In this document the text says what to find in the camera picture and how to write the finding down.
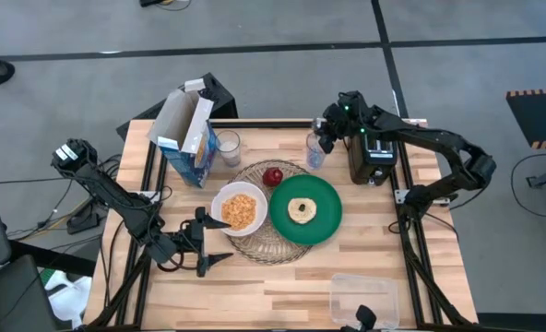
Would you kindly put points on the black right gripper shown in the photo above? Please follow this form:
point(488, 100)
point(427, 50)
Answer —
point(335, 121)

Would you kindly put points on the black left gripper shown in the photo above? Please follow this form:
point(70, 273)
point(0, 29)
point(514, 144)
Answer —
point(191, 242)

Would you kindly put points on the red apple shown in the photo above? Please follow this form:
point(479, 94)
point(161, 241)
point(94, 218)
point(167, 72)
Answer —
point(273, 177)

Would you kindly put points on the bagel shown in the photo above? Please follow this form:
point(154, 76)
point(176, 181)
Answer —
point(296, 214)

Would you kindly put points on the blue cereal box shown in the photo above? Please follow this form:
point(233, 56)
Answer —
point(185, 152)

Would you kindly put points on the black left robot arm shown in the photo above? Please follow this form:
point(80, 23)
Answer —
point(111, 193)

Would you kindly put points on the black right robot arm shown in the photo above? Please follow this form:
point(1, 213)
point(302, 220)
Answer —
point(439, 138)

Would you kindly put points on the clear drinking glass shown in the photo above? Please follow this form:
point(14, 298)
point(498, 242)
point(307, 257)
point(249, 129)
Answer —
point(314, 154)

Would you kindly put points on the pink ceramic bowl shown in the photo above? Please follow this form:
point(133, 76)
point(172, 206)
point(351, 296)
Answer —
point(217, 207)

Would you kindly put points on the orange cereal flakes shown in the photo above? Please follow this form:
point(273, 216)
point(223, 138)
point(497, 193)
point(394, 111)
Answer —
point(239, 212)

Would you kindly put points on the black toaster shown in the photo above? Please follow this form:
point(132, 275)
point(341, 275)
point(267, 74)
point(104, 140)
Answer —
point(374, 161)

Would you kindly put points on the round woven straw placemat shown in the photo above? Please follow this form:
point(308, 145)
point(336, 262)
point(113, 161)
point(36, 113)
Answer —
point(264, 249)

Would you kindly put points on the green plate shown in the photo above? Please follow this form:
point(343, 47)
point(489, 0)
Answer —
point(324, 216)

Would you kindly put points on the glass of milk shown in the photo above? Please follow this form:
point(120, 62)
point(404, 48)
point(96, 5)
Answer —
point(229, 150)

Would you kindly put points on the black stand foot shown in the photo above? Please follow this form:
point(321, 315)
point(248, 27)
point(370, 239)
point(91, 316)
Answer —
point(84, 221)

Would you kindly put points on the white plastic bag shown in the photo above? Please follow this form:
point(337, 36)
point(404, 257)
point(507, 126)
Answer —
point(70, 299)

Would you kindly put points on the clear plastic container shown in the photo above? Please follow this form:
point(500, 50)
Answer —
point(365, 292)

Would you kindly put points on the black chair seat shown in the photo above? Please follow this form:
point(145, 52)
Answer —
point(15, 299)

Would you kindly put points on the black hazard striped mat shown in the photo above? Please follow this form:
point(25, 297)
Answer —
point(517, 323)
point(538, 117)

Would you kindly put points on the black aluminium table frame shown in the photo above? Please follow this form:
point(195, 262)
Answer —
point(264, 125)

